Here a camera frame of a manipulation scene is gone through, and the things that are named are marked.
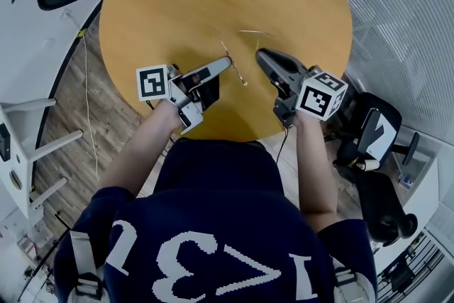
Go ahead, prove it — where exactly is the left grey shoulder strap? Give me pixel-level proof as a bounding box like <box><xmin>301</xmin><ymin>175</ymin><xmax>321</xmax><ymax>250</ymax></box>
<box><xmin>68</xmin><ymin>229</ymin><xmax>104</xmax><ymax>303</ymax></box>

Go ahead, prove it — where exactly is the small white bottle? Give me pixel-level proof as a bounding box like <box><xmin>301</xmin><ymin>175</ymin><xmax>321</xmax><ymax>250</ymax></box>
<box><xmin>355</xmin><ymin>159</ymin><xmax>381</xmax><ymax>172</ymax></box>

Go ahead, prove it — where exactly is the black metal rack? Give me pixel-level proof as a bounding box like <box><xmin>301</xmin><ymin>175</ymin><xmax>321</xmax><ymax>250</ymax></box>
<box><xmin>375</xmin><ymin>229</ymin><xmax>445</xmax><ymax>303</ymax></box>

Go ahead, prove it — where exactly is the black box on desk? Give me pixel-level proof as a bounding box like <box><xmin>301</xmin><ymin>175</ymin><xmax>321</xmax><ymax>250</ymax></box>
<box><xmin>0</xmin><ymin>123</ymin><xmax>12</xmax><ymax>163</ymax></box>

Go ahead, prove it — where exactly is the white paper with black mark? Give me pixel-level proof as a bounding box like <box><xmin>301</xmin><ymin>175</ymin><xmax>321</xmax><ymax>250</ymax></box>
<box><xmin>360</xmin><ymin>108</ymin><xmax>399</xmax><ymax>160</ymax></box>

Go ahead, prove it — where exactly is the black metal stand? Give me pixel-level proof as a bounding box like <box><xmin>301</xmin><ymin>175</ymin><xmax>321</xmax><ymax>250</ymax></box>
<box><xmin>33</xmin><ymin>210</ymin><xmax>72</xmax><ymax>278</ymax></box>

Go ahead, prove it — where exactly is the black office chair holding paper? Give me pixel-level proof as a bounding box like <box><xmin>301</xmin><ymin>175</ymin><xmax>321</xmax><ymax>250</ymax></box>
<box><xmin>324</xmin><ymin>91</ymin><xmax>422</xmax><ymax>186</ymax></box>

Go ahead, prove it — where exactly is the white desk with clutter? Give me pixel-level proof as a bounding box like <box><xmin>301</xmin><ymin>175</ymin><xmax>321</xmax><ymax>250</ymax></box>
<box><xmin>396</xmin><ymin>148</ymin><xmax>440</xmax><ymax>225</ymax></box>

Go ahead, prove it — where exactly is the person's left forearm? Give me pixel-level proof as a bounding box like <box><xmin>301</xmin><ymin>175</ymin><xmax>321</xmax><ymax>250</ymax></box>
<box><xmin>98</xmin><ymin>98</ymin><xmax>184</xmax><ymax>199</ymax></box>

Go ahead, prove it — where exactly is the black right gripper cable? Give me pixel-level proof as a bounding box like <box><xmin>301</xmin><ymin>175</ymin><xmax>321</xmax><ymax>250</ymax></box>
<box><xmin>275</xmin><ymin>123</ymin><xmax>298</xmax><ymax>165</ymax></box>

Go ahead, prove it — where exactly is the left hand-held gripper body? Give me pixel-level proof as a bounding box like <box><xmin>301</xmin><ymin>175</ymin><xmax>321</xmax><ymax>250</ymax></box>
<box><xmin>135</xmin><ymin>62</ymin><xmax>206</xmax><ymax>136</ymax></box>

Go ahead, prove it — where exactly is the person's navy printed shirt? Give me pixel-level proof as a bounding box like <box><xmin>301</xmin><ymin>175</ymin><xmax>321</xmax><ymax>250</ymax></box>
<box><xmin>52</xmin><ymin>137</ymin><xmax>380</xmax><ymax>303</ymax></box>

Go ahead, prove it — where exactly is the person's right forearm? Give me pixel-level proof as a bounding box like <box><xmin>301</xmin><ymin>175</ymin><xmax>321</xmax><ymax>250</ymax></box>
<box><xmin>293</xmin><ymin>112</ymin><xmax>338</xmax><ymax>232</ymax></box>

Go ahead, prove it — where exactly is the white desk with slanted legs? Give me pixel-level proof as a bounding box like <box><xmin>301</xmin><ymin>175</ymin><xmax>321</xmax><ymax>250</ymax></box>
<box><xmin>0</xmin><ymin>97</ymin><xmax>84</xmax><ymax>221</ymax></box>

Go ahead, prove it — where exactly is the black mesh office chair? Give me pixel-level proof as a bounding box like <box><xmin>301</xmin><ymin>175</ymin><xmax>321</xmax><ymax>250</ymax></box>
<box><xmin>353</xmin><ymin>169</ymin><xmax>420</xmax><ymax>248</ymax></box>

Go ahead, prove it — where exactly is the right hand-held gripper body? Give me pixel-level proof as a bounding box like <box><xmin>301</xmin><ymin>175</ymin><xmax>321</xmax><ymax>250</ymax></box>
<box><xmin>272</xmin><ymin>65</ymin><xmax>349</xmax><ymax>128</ymax></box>

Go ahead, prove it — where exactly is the right grey shoulder strap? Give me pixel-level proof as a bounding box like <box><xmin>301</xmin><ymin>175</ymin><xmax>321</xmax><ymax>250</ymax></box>
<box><xmin>331</xmin><ymin>254</ymin><xmax>370</xmax><ymax>303</ymax></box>

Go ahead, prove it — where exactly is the grey shoulder strap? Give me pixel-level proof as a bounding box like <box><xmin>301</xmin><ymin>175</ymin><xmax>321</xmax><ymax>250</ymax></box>
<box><xmin>68</xmin><ymin>229</ymin><xmax>104</xmax><ymax>303</ymax></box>
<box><xmin>331</xmin><ymin>254</ymin><xmax>370</xmax><ymax>303</ymax></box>

